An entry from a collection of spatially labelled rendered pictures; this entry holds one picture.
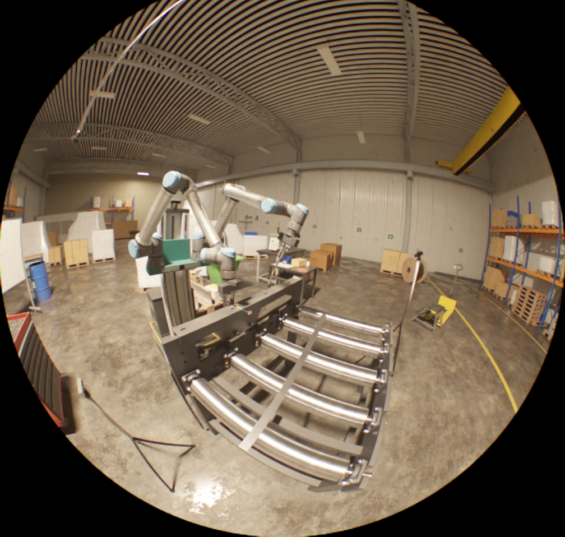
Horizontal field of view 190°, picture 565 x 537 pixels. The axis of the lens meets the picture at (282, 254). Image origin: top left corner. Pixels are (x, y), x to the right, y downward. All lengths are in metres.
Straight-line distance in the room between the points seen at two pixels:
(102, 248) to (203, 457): 8.16
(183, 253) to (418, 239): 10.92
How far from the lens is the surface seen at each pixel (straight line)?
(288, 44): 7.75
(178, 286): 1.97
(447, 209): 11.88
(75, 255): 8.73
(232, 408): 0.86
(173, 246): 1.76
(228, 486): 1.69
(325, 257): 6.57
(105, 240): 8.68
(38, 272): 5.60
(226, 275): 0.97
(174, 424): 1.91
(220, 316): 0.96
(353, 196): 11.16
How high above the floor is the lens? 1.67
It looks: 10 degrees down
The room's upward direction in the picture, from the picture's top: 4 degrees clockwise
